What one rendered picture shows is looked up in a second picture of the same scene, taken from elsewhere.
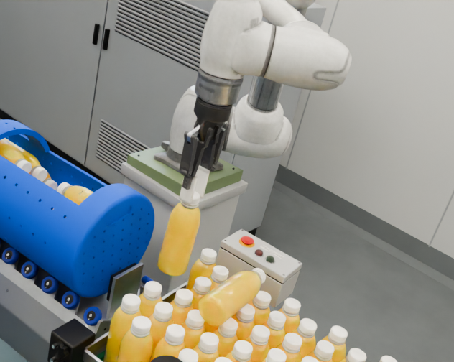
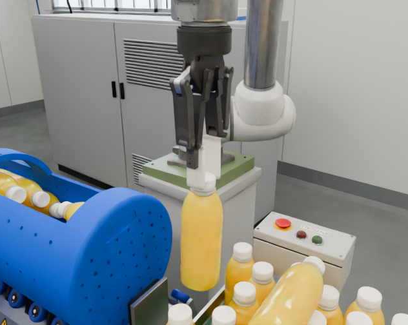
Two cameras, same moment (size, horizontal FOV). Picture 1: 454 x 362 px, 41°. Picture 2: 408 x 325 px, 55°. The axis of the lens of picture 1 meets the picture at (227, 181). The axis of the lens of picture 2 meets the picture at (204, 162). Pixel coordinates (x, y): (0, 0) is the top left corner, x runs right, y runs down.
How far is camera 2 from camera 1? 0.72 m
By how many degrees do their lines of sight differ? 6
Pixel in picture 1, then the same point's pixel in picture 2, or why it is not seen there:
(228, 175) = (242, 164)
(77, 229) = (66, 255)
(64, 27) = (91, 91)
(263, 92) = (259, 68)
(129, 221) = (137, 230)
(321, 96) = (296, 100)
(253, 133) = (257, 114)
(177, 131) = not seen: hidden behind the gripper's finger
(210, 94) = (193, 8)
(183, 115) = not seen: hidden behind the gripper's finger
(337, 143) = (317, 132)
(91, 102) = (122, 142)
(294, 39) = not seen: outside the picture
